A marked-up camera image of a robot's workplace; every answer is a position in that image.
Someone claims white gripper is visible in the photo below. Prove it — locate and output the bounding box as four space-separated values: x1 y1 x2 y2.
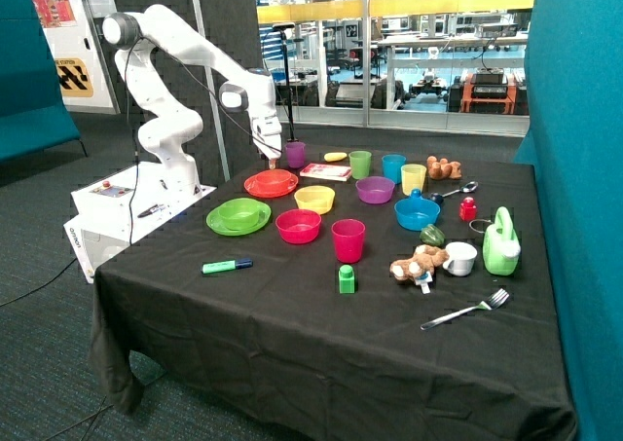
249 113 282 168

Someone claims orange plastic bowl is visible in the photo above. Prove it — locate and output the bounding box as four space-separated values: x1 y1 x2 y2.
254 169 298 195

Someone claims green plastic bowl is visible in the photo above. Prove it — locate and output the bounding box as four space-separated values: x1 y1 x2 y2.
216 198 262 231

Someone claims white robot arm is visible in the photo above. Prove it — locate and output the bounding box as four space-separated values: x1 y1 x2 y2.
102 4 282 194

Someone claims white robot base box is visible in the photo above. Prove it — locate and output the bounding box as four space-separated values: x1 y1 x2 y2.
64 162 214 283

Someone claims orange plastic plate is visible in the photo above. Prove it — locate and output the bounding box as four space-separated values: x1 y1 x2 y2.
244 172 298 199

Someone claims green plastic plate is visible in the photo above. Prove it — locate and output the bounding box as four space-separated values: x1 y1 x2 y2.
205 198 272 237

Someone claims purple plastic cup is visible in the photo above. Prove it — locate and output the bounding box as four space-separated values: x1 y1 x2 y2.
285 141 306 168

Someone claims yellow plastic bowl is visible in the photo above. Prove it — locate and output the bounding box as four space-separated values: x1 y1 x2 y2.
294 185 335 215

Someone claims pink white book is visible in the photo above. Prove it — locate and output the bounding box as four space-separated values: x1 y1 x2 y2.
299 163 351 181

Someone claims pink plastic bowl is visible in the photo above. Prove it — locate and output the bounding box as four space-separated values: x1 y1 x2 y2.
275 209 321 244

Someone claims green plastic cup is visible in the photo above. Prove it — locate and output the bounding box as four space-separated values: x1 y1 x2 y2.
348 150 372 180

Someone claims pink plastic cup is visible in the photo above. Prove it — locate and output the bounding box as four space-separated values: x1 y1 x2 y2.
331 218 366 264

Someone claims purple plastic bowl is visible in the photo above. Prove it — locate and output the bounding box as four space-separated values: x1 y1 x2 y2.
355 176 395 204

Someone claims green highlighter marker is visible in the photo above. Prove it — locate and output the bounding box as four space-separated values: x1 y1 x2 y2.
201 258 253 275

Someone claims blue plastic cup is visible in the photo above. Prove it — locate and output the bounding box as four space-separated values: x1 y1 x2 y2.
382 154 406 185

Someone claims black pen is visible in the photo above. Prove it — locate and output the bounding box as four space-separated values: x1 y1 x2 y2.
137 204 165 218

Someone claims green toy block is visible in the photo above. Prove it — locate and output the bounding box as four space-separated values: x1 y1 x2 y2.
338 264 356 294

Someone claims yellow plastic cup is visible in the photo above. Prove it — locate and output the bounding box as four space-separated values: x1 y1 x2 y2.
401 164 427 196

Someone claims black tablecloth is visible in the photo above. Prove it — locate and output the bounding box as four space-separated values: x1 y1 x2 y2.
90 157 578 440

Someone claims blue plastic bowl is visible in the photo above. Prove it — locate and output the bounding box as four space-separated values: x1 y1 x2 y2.
394 188 441 231

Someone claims dark grey partition panel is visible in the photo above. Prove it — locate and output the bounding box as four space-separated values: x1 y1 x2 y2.
115 0 263 186

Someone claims brown plush toy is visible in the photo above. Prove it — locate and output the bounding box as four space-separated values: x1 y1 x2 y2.
426 156 462 180

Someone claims green toy pepper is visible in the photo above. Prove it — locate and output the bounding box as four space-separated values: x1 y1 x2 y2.
420 224 446 247

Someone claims brown white plush dog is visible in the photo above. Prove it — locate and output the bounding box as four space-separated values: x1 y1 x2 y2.
389 244 450 294

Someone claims metal spoon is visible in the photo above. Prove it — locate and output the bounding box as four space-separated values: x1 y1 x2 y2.
429 181 479 205

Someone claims red toy block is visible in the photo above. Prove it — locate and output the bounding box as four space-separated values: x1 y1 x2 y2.
459 197 478 222

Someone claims white ceramic cup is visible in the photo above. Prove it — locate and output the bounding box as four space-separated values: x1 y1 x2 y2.
442 241 478 277

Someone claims teal sofa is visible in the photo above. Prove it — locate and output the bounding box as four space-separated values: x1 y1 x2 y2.
0 0 81 162

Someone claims green toy watering can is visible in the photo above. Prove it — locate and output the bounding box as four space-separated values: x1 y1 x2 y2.
483 206 521 276

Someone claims metal fork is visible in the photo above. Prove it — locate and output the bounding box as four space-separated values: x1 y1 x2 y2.
420 288 510 331

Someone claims black camera stand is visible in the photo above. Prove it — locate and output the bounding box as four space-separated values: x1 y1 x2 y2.
272 21 297 142

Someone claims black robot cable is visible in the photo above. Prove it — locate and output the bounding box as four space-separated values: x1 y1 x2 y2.
0 36 283 309

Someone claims metal key ring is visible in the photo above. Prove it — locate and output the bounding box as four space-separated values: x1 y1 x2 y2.
468 218 497 238

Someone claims teal partition wall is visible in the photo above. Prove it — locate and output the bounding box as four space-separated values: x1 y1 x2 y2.
515 0 622 440

